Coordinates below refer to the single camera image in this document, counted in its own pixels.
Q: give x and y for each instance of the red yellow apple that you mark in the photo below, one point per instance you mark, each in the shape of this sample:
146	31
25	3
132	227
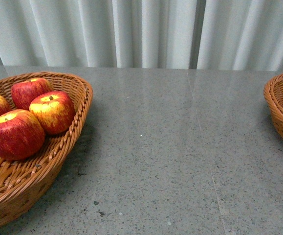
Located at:
54	110

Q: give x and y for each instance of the red apple back of basket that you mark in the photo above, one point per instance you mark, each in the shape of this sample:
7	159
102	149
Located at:
23	93

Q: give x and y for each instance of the dark red apple front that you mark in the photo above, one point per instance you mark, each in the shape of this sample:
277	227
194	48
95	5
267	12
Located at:
21	135

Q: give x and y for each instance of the white pleated curtain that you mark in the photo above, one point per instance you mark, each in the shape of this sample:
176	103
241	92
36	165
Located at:
175	34

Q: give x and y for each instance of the left brown wicker basket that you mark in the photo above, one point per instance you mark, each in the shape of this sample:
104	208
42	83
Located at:
23	183

